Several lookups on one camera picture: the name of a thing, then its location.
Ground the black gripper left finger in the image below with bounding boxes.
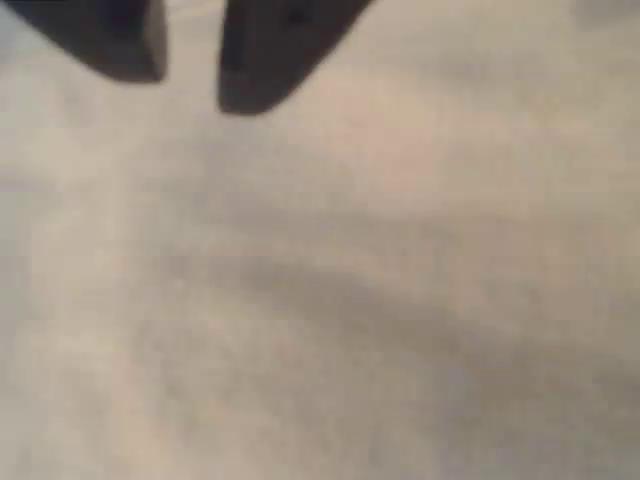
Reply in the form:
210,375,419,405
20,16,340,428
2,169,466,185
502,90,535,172
9,0,167,84

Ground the white creased cloth with stripes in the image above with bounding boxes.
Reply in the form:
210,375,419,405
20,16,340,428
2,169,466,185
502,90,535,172
0,0,640,480

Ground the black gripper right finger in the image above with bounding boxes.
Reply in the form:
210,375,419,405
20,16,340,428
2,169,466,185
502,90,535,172
216,0,374,116

